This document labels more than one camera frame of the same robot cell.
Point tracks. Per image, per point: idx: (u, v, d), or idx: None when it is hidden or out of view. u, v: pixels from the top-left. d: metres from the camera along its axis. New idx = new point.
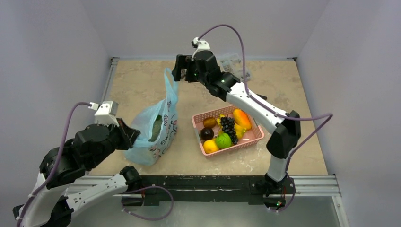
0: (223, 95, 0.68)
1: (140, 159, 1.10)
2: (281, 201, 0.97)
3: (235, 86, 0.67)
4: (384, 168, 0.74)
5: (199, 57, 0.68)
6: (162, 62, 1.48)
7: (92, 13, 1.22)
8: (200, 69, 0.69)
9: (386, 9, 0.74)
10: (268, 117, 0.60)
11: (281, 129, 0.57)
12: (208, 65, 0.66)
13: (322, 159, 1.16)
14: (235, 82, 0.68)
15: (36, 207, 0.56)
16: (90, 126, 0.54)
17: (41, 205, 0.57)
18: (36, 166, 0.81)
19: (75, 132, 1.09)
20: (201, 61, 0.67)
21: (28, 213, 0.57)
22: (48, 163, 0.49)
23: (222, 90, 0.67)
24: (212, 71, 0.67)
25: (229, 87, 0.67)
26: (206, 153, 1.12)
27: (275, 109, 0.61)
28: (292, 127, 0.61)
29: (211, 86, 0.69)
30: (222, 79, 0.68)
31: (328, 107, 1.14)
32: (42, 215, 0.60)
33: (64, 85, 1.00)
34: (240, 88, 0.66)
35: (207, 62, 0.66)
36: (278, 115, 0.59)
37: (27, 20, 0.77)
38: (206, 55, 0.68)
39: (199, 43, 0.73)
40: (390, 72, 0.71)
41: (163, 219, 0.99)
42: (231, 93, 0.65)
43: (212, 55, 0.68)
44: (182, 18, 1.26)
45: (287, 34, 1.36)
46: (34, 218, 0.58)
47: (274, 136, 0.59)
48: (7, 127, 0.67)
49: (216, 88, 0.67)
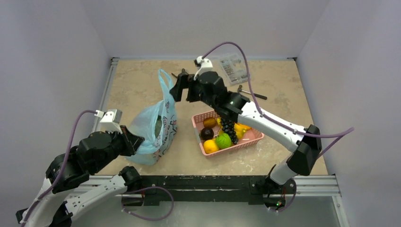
0: (233, 117, 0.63)
1: (141, 159, 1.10)
2: (281, 201, 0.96)
3: (245, 106, 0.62)
4: (384, 168, 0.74)
5: (204, 81, 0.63)
6: (162, 62, 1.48)
7: (92, 13, 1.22)
8: (206, 92, 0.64)
9: (386, 9, 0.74)
10: (287, 135, 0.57)
11: (304, 147, 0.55)
12: (215, 89, 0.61)
13: (322, 159, 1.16)
14: (244, 101, 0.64)
15: (40, 211, 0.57)
16: (94, 134, 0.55)
17: (46, 209, 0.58)
18: (36, 167, 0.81)
19: (75, 132, 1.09)
20: (208, 84, 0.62)
21: (31, 216, 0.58)
22: (54, 169, 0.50)
23: (233, 112, 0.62)
24: (220, 93, 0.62)
25: (239, 109, 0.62)
26: (206, 153, 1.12)
27: (292, 126, 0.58)
28: (313, 141, 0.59)
29: (219, 109, 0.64)
30: (231, 100, 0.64)
31: (328, 107, 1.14)
32: (46, 218, 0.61)
33: (64, 86, 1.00)
34: (251, 108, 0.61)
35: (214, 85, 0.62)
36: (298, 132, 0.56)
37: (27, 20, 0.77)
38: (212, 77, 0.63)
39: (203, 61, 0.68)
40: (391, 72, 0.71)
41: (163, 219, 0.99)
42: (243, 115, 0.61)
43: (219, 77, 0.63)
44: (182, 18, 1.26)
45: (287, 34, 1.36)
46: (38, 221, 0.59)
47: (297, 155, 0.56)
48: (7, 126, 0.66)
49: (225, 110, 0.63)
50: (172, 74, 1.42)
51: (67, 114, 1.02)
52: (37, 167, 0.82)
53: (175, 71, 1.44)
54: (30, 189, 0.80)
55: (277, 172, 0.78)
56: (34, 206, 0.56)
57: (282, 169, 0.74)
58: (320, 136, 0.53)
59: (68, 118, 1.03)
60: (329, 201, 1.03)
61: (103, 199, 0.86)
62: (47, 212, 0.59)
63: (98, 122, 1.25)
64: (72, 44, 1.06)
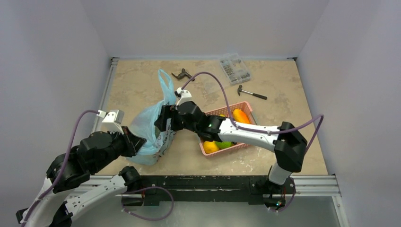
0: (216, 137, 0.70)
1: (142, 159, 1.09)
2: (281, 202, 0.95)
3: (222, 125, 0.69)
4: (384, 168, 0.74)
5: (182, 111, 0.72)
6: (162, 62, 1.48)
7: (92, 13, 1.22)
8: (187, 121, 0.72)
9: (386, 9, 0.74)
10: (264, 138, 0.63)
11: (282, 144, 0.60)
12: (194, 117, 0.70)
13: (322, 159, 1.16)
14: (221, 120, 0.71)
15: (40, 211, 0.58)
16: (94, 134, 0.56)
17: (46, 209, 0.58)
18: (36, 167, 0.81)
19: (75, 132, 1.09)
20: (186, 115, 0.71)
21: (32, 217, 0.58)
22: (56, 169, 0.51)
23: (213, 133, 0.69)
24: (199, 119, 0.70)
25: (217, 128, 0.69)
26: (206, 153, 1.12)
27: (266, 128, 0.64)
28: (293, 138, 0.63)
29: (202, 133, 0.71)
30: (210, 123, 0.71)
31: (328, 107, 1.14)
32: (46, 218, 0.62)
33: (64, 86, 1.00)
34: (228, 124, 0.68)
35: (193, 113, 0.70)
36: (271, 132, 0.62)
37: (27, 19, 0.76)
38: (189, 107, 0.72)
39: (182, 92, 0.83)
40: (391, 72, 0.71)
41: (163, 219, 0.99)
42: (222, 132, 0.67)
43: (195, 106, 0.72)
44: (182, 18, 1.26)
45: (287, 34, 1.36)
46: (38, 221, 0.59)
47: (279, 154, 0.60)
48: (6, 126, 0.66)
49: (208, 134, 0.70)
50: (172, 74, 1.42)
51: (67, 114, 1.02)
52: (38, 167, 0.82)
53: (175, 71, 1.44)
54: (30, 190, 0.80)
55: (274, 172, 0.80)
56: (35, 205, 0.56)
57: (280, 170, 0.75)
58: (291, 130, 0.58)
59: (68, 118, 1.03)
60: (329, 201, 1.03)
61: (104, 199, 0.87)
62: (47, 212, 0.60)
63: (98, 122, 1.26)
64: (72, 44, 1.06)
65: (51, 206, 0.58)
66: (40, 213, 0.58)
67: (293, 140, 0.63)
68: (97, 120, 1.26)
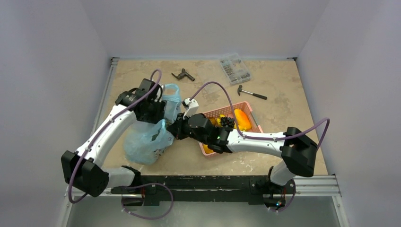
0: (226, 148, 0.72)
1: (141, 158, 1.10)
2: (281, 202, 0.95)
3: (230, 136, 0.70)
4: (384, 168, 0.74)
5: (193, 125, 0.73)
6: (162, 62, 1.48)
7: (91, 13, 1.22)
8: (198, 133, 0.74)
9: (386, 10, 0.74)
10: (271, 145, 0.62)
11: (289, 151, 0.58)
12: (206, 130, 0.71)
13: (322, 159, 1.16)
14: (229, 131, 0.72)
15: (110, 135, 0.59)
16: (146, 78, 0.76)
17: (111, 137, 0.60)
18: (37, 167, 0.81)
19: (75, 132, 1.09)
20: (198, 127, 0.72)
21: (98, 142, 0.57)
22: (128, 95, 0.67)
23: (223, 145, 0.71)
24: (210, 132, 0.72)
25: (226, 139, 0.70)
26: (206, 153, 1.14)
27: (272, 135, 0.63)
28: (301, 143, 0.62)
29: (212, 144, 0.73)
30: (218, 135, 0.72)
31: (327, 107, 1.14)
32: (103, 155, 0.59)
33: (64, 86, 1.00)
34: (235, 135, 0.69)
35: (204, 127, 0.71)
36: (278, 138, 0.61)
37: (26, 21, 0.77)
38: (199, 120, 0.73)
39: (190, 102, 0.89)
40: (392, 72, 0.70)
41: (162, 219, 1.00)
42: (231, 143, 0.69)
43: (206, 119, 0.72)
44: (182, 19, 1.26)
45: (287, 33, 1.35)
46: (100, 152, 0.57)
47: (287, 160, 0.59)
48: (7, 127, 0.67)
49: (217, 145, 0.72)
50: (172, 74, 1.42)
51: (67, 114, 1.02)
52: (39, 167, 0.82)
53: (175, 71, 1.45)
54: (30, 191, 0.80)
55: (277, 175, 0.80)
56: (105, 128, 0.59)
57: (282, 171, 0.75)
58: (296, 135, 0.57)
59: (68, 118, 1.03)
60: (330, 201, 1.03)
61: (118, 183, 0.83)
62: (110, 143, 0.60)
63: (113, 68, 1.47)
64: (71, 44, 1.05)
65: (115, 135, 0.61)
66: (109, 136, 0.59)
67: (301, 144, 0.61)
68: (112, 69, 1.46)
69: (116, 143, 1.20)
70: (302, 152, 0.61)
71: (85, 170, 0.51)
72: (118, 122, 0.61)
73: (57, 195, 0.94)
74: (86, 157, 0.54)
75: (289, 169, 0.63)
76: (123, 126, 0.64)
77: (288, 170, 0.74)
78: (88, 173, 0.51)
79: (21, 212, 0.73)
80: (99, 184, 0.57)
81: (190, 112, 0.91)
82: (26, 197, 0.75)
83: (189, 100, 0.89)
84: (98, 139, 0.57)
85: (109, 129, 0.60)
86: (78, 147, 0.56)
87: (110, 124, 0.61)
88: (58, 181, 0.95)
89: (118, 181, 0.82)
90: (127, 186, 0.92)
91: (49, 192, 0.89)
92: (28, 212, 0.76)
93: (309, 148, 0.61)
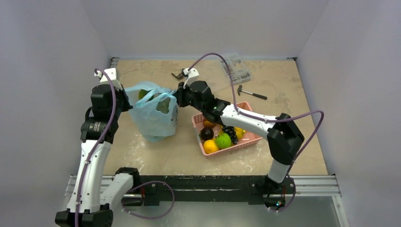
0: (219, 119, 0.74)
1: (165, 131, 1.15)
2: (281, 201, 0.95)
3: (225, 109, 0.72)
4: (384, 168, 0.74)
5: (194, 90, 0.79)
6: (162, 62, 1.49)
7: (91, 13, 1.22)
8: (197, 99, 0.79)
9: (386, 10, 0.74)
10: (260, 125, 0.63)
11: (275, 133, 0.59)
12: (203, 96, 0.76)
13: (322, 159, 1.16)
14: (226, 105, 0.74)
15: (95, 175, 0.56)
16: (93, 88, 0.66)
17: (96, 178, 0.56)
18: (38, 168, 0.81)
19: (75, 132, 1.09)
20: (197, 93, 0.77)
21: (85, 190, 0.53)
22: (92, 125, 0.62)
23: (216, 116, 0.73)
24: (207, 100, 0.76)
25: (221, 111, 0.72)
26: (206, 153, 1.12)
27: (265, 117, 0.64)
28: (289, 130, 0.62)
29: (207, 114, 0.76)
30: (215, 106, 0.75)
31: (327, 107, 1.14)
32: (97, 196, 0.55)
33: (64, 86, 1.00)
34: (231, 109, 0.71)
35: (203, 93, 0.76)
36: (268, 120, 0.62)
37: (26, 22, 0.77)
38: (200, 86, 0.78)
39: (189, 72, 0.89)
40: (391, 73, 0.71)
41: (162, 218, 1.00)
42: (224, 115, 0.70)
43: (206, 87, 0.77)
44: (181, 19, 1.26)
45: (287, 33, 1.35)
46: (94, 196, 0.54)
47: (272, 143, 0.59)
48: (7, 128, 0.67)
49: (212, 115, 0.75)
50: (172, 74, 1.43)
51: (67, 115, 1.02)
52: (39, 168, 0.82)
53: (175, 71, 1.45)
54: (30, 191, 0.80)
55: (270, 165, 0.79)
56: (85, 173, 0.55)
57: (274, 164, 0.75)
58: (286, 120, 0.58)
59: (67, 118, 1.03)
60: (329, 201, 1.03)
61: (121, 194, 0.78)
62: (98, 182, 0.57)
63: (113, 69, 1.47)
64: (71, 45, 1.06)
65: (100, 172, 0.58)
66: (94, 178, 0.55)
67: (289, 132, 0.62)
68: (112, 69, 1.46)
69: (117, 143, 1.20)
70: (288, 140, 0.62)
71: (87, 222, 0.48)
72: (95, 160, 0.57)
73: (58, 195, 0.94)
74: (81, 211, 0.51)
75: (271, 153, 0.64)
76: (102, 161, 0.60)
77: (281, 166, 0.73)
78: (91, 223, 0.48)
79: (22, 213, 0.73)
80: (106, 222, 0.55)
81: (190, 81, 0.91)
82: (27, 197, 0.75)
83: (188, 70, 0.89)
84: (84, 186, 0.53)
85: (91, 171, 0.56)
86: (67, 205, 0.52)
87: (88, 166, 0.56)
88: (59, 181, 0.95)
89: (122, 193, 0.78)
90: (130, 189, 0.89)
91: (50, 192, 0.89)
92: (29, 212, 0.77)
93: (296, 138, 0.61)
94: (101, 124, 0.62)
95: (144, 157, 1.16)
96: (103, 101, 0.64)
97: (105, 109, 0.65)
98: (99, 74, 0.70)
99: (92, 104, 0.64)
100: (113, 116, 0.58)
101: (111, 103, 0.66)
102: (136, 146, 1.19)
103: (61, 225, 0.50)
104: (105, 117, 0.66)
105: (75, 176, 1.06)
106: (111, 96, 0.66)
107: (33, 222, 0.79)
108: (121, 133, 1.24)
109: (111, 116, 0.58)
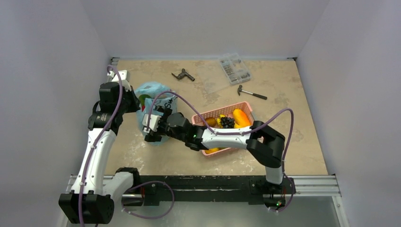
0: (202, 145, 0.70)
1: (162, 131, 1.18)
2: (281, 201, 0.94)
3: (205, 134, 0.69)
4: (384, 168, 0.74)
5: (171, 124, 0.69)
6: (162, 62, 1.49)
7: (91, 13, 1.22)
8: (175, 132, 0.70)
9: (386, 10, 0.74)
10: (239, 140, 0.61)
11: (253, 142, 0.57)
12: (183, 129, 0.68)
13: (322, 159, 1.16)
14: (204, 128, 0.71)
15: (100, 160, 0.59)
16: (103, 83, 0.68)
17: (101, 162, 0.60)
18: (37, 167, 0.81)
19: (74, 132, 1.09)
20: (177, 126, 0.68)
21: (90, 173, 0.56)
22: (99, 116, 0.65)
23: (199, 143, 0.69)
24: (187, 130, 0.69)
25: (200, 137, 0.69)
26: (206, 153, 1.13)
27: (240, 129, 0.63)
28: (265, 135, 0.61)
29: (188, 143, 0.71)
30: (195, 134, 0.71)
31: (327, 107, 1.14)
32: (101, 181, 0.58)
33: (64, 86, 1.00)
34: (208, 133, 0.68)
35: (183, 126, 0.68)
36: (243, 133, 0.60)
37: (25, 21, 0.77)
38: (177, 118, 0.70)
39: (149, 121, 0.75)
40: (391, 72, 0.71)
41: (162, 219, 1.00)
42: (205, 140, 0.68)
43: (185, 118, 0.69)
44: (182, 19, 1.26)
45: (287, 33, 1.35)
46: (98, 180, 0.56)
47: (256, 153, 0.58)
48: (7, 128, 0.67)
49: (194, 144, 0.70)
50: (172, 74, 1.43)
51: (67, 114, 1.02)
52: (39, 168, 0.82)
53: (175, 71, 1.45)
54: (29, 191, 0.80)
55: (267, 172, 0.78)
56: (90, 158, 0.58)
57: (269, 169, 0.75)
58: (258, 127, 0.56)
59: (67, 118, 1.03)
60: (329, 201, 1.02)
61: (123, 189, 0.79)
62: (102, 167, 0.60)
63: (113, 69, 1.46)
64: (71, 44, 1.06)
65: (104, 159, 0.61)
66: (99, 162, 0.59)
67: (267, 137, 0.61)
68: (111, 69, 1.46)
69: (117, 143, 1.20)
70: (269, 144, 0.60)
71: (91, 202, 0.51)
72: (100, 145, 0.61)
73: (58, 195, 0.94)
74: (85, 191, 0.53)
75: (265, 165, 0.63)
76: (107, 149, 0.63)
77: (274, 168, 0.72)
78: (94, 204, 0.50)
79: (22, 212, 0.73)
80: (108, 208, 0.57)
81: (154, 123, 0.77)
82: (26, 197, 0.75)
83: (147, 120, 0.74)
84: (89, 170, 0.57)
85: (96, 155, 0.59)
86: (72, 187, 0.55)
87: (93, 151, 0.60)
88: (59, 181, 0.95)
89: (121, 191, 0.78)
90: (129, 187, 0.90)
91: (50, 192, 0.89)
92: (29, 212, 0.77)
93: (277, 139, 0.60)
94: (108, 116, 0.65)
95: (144, 157, 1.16)
96: (110, 95, 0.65)
97: (111, 103, 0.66)
98: (112, 74, 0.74)
99: (100, 97, 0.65)
100: (117, 108, 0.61)
101: (117, 98, 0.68)
102: (136, 146, 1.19)
103: (64, 208, 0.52)
104: (112, 110, 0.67)
105: (75, 175, 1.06)
106: (118, 91, 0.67)
107: (33, 222, 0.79)
108: (121, 133, 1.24)
109: (117, 106, 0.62)
